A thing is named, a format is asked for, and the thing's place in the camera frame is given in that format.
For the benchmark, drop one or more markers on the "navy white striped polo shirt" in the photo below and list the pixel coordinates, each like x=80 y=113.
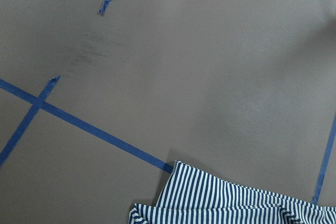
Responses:
x=192 y=195

